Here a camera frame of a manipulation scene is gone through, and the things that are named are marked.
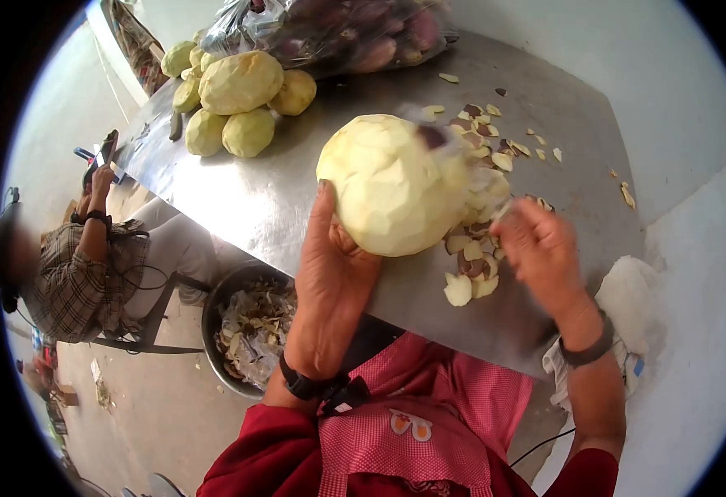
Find heap of tuber peelings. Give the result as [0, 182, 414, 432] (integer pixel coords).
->
[417, 102, 564, 308]

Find plastic bag of purple tubers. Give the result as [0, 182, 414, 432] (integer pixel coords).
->
[200, 0, 460, 80]

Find black phone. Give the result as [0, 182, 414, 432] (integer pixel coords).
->
[82, 129, 120, 188]

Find white crumpled cloth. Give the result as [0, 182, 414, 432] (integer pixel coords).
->
[542, 255, 665, 412]

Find patterned cloth bag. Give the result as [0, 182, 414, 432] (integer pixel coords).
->
[109, 0, 170, 95]

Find person's right hand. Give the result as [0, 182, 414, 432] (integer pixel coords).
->
[490, 198, 601, 340]

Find pile of small peeled tubers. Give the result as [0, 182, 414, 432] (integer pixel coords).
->
[160, 40, 318, 159]

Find person's right fingers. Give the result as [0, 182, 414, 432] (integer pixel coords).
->
[490, 198, 547, 265]

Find metal basin with peel scraps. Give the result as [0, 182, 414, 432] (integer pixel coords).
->
[200, 260, 298, 400]

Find dark metal chair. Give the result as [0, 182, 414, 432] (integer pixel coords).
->
[88, 272, 212, 356]

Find black wrist band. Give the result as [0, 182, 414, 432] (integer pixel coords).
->
[278, 353, 371, 417]
[557, 309, 616, 369]

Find person's left hand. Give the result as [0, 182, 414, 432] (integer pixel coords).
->
[284, 179, 382, 381]

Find large peeled pale tuber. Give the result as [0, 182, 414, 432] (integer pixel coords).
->
[316, 113, 470, 258]

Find person's left fingers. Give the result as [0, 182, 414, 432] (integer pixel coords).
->
[330, 225, 381, 263]

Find person's body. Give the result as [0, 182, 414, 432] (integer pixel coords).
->
[196, 331, 620, 497]

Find person's left thumb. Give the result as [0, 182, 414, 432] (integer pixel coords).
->
[315, 179, 340, 249]

